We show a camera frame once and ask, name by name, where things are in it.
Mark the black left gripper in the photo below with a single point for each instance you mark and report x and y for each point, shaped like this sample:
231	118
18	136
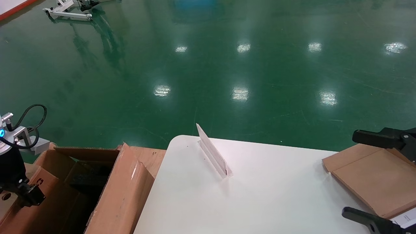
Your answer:
11	169

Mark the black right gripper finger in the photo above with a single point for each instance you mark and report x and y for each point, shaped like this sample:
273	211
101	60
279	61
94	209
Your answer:
377	224
383	138

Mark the small cardboard box recycling symbol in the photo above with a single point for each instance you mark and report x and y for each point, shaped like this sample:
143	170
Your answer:
55	201

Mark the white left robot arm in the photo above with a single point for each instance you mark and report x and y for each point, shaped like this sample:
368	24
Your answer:
8	138

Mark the flattened brown cardboard box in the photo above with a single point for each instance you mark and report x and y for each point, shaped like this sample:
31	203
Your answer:
373	178

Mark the large open cardboard box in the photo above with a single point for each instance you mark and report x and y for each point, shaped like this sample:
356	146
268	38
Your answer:
123	195

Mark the white paper label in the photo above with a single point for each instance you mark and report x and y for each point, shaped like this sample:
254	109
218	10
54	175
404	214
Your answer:
406	219

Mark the clear acrylic sign holder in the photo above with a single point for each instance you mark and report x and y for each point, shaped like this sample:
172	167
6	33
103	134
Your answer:
213	154

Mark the white metal floor stand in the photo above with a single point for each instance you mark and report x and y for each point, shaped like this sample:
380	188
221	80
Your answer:
70	14

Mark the black humanoid robot legs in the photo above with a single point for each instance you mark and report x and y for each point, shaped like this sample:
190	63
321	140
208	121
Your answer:
87	2

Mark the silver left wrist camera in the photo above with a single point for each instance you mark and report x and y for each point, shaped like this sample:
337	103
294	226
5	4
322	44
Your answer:
40	146

